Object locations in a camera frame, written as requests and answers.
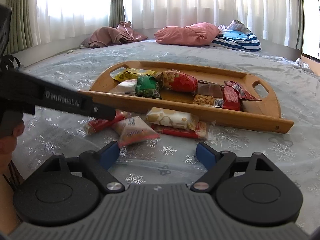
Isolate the small red snack packet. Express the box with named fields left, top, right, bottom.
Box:
left=83, top=110, right=130, bottom=136

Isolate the white pink snack packet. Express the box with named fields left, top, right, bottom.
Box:
left=112, top=116, right=160, bottom=147

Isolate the red chocolate bar wrapper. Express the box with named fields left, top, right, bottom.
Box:
left=223, top=83, right=242, bottom=111

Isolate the long red snack wrapper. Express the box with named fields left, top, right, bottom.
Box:
left=225, top=81, right=260, bottom=101

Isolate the white nougat snack packet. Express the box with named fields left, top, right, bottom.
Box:
left=146, top=107, right=199, bottom=131

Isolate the white red snack packet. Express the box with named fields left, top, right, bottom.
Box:
left=109, top=79, right=137, bottom=96

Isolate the yellow snack packet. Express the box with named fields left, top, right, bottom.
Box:
left=110, top=68, right=156, bottom=82

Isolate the person left hand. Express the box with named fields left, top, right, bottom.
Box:
left=0, top=121, right=24, bottom=175

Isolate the light blue bedspread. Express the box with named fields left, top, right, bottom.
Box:
left=13, top=41, right=319, bottom=233

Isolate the wooden serving tray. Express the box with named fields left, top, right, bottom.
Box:
left=82, top=61, right=294, bottom=133

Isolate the brown nut bar packet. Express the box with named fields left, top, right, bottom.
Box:
left=193, top=80, right=224, bottom=108

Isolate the red peanut snack bag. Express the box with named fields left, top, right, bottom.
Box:
left=154, top=69, right=198, bottom=93

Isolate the green snack packet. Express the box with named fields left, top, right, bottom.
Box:
left=136, top=75, right=161, bottom=98

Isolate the white sheer curtain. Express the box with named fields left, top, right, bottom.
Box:
left=34, top=0, right=298, bottom=48

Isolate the mauve crumpled blanket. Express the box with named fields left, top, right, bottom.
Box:
left=80, top=21, right=148, bottom=48

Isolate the green drape curtain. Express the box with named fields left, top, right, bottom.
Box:
left=109, top=0, right=125, bottom=28
left=296, top=0, right=304, bottom=51

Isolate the white crumpled plastic bag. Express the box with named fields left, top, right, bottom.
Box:
left=295, top=58, right=309, bottom=69

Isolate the blue striped pillow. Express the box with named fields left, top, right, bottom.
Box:
left=209, top=20, right=261, bottom=52

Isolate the pink pillow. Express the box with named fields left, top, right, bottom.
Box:
left=154, top=22, right=220, bottom=46

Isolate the right green drape curtain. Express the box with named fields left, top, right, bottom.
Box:
left=296, top=0, right=304, bottom=51

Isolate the wooden bed frame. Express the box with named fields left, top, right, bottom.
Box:
left=302, top=54, right=320, bottom=76

